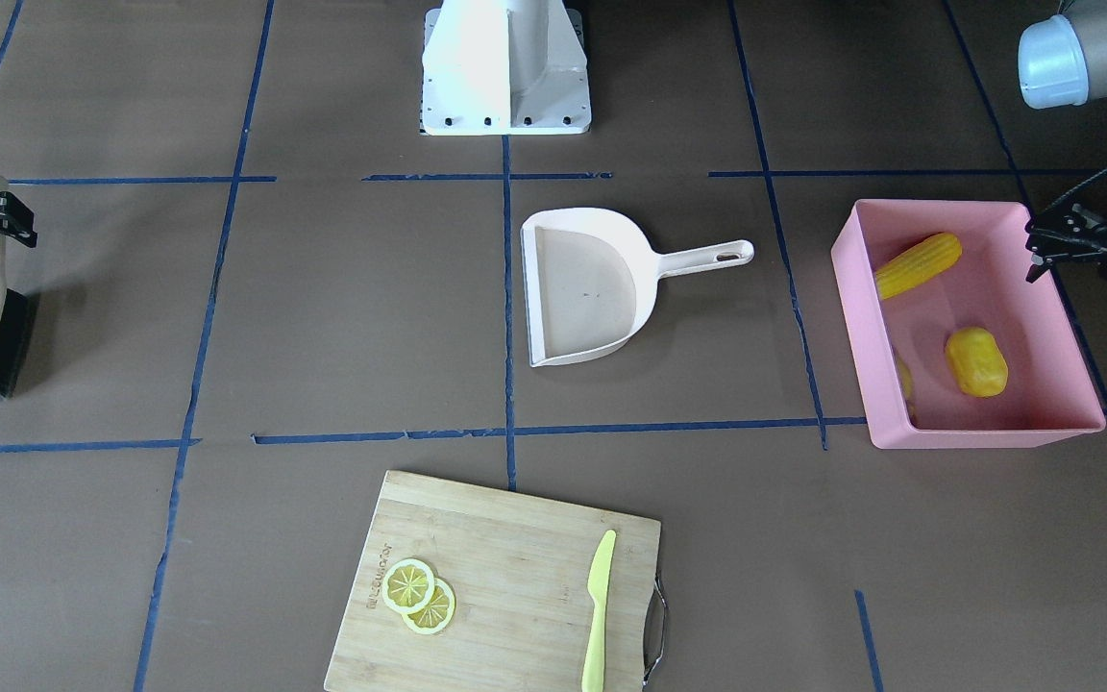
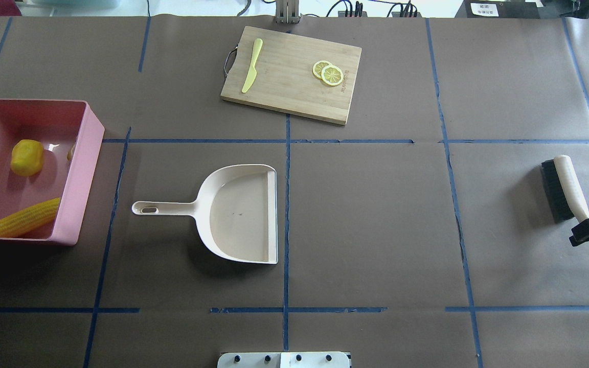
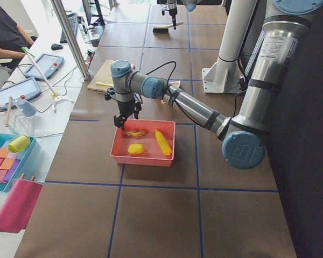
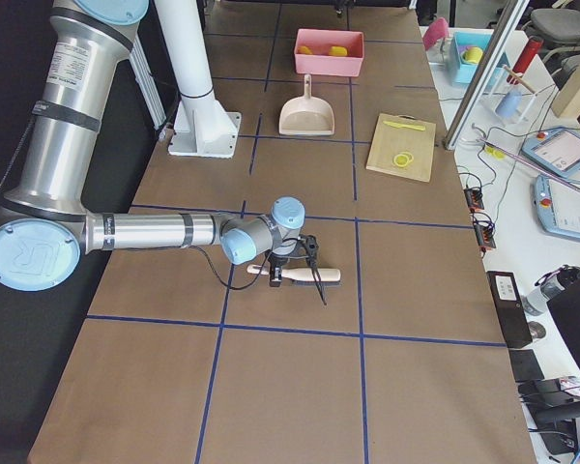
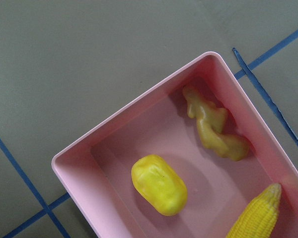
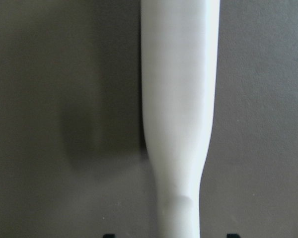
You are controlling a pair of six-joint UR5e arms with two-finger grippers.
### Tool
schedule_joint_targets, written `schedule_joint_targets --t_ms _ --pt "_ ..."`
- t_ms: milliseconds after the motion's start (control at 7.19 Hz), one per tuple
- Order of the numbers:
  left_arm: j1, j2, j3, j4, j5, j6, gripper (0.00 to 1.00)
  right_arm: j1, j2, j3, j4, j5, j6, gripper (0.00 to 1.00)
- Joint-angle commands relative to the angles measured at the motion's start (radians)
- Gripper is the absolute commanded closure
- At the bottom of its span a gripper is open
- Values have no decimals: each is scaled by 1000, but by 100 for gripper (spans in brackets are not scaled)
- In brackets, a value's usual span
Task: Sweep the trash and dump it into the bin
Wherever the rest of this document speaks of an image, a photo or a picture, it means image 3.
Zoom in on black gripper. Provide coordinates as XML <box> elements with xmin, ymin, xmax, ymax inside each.
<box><xmin>104</xmin><ymin>87</ymin><xmax>142</xmax><ymax>130</ymax></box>
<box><xmin>161</xmin><ymin>8</ymin><xmax>177</xmax><ymax>30</ymax></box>

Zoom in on tan toy ginger root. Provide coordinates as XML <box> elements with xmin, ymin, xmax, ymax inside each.
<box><xmin>124</xmin><ymin>128</ymin><xmax>148</xmax><ymax>139</ymax></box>

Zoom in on yellow toy lemon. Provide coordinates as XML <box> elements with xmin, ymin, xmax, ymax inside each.
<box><xmin>128</xmin><ymin>144</ymin><xmax>145</xmax><ymax>155</ymax></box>

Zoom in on yellow toy corn cob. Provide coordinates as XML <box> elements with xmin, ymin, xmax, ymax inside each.
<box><xmin>155</xmin><ymin>129</ymin><xmax>172</xmax><ymax>156</ymax></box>

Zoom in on wooden hand brush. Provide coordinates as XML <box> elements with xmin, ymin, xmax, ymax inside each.
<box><xmin>152</xmin><ymin>21</ymin><xmax>184</xmax><ymax>34</ymax></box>

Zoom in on beige plastic dustpan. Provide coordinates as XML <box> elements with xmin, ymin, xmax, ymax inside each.
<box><xmin>161</xmin><ymin>81</ymin><xmax>181</xmax><ymax>105</ymax></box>

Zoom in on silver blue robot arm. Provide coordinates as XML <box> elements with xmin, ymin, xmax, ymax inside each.
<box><xmin>105</xmin><ymin>1</ymin><xmax>323</xmax><ymax>169</ymax></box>
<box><xmin>157</xmin><ymin>0</ymin><xmax>200</xmax><ymax>30</ymax></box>

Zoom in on pink plastic bin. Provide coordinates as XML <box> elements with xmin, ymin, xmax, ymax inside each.
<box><xmin>110</xmin><ymin>119</ymin><xmax>175</xmax><ymax>167</ymax></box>

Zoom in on yellow plastic knife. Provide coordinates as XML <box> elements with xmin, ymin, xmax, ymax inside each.
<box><xmin>95</xmin><ymin>82</ymin><xmax>114</xmax><ymax>87</ymax></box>

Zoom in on wooden cutting board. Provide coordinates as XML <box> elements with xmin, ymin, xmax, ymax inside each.
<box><xmin>87</xmin><ymin>59</ymin><xmax>136</xmax><ymax>92</ymax></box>

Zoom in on white grabber stick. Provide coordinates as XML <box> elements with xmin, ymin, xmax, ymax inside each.
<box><xmin>22</xmin><ymin>47</ymin><xmax>74</xmax><ymax>112</ymax></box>

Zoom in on far teach pendant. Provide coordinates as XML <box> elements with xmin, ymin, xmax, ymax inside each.
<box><xmin>23</xmin><ymin>53</ymin><xmax>64</xmax><ymax>81</ymax></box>

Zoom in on teach pendant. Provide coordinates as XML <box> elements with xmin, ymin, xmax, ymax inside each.
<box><xmin>0</xmin><ymin>77</ymin><xmax>41</xmax><ymax>110</ymax></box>
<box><xmin>23</xmin><ymin>53</ymin><xmax>64</xmax><ymax>81</ymax></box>

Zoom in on blue cup on rack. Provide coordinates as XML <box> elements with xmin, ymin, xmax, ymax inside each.
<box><xmin>17</xmin><ymin>98</ymin><xmax>37</xmax><ymax>117</ymax></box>

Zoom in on black computer mouse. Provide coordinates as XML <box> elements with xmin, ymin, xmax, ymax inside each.
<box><xmin>51</xmin><ymin>44</ymin><xmax>63</xmax><ymax>51</ymax></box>

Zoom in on black keyboard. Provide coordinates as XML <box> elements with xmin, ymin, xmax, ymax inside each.
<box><xmin>59</xmin><ymin>16</ymin><xmax>79</xmax><ymax>44</ymax></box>

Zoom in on near teach pendant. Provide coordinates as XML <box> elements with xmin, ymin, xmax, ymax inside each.
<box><xmin>0</xmin><ymin>77</ymin><xmax>41</xmax><ymax>110</ymax></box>

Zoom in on wooden cup rack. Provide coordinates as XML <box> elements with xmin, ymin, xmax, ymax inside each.
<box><xmin>3</xmin><ymin>96</ymin><xmax>34</xmax><ymax>135</ymax></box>

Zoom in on yellow plastic cup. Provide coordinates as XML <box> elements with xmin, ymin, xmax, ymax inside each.
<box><xmin>8</xmin><ymin>135</ymin><xmax>30</xmax><ymax>153</ymax></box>

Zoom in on coloured toy blocks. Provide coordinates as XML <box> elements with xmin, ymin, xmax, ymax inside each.
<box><xmin>0</xmin><ymin>146</ymin><xmax>21</xmax><ymax>184</ymax></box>

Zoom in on light blue storage tray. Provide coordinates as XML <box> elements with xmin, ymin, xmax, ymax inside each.
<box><xmin>0</xmin><ymin>133</ymin><xmax>38</xmax><ymax>192</ymax></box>

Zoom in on seated person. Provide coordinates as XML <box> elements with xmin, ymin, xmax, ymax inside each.
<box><xmin>0</xmin><ymin>6</ymin><xmax>34</xmax><ymax>69</ymax></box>

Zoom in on pink cloth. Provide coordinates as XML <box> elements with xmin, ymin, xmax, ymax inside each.
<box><xmin>0</xmin><ymin>179</ymin><xmax>43</xmax><ymax>233</ymax></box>

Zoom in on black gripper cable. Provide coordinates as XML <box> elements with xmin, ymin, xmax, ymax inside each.
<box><xmin>146</xmin><ymin>61</ymin><xmax>205</xmax><ymax>127</ymax></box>

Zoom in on white mounting post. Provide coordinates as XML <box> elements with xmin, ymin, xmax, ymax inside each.
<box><xmin>202</xmin><ymin>0</ymin><xmax>257</xmax><ymax>94</ymax></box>

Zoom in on aluminium frame profile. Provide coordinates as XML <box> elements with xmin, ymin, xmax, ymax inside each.
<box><xmin>51</xmin><ymin>0</ymin><xmax>90</xmax><ymax>81</ymax></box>

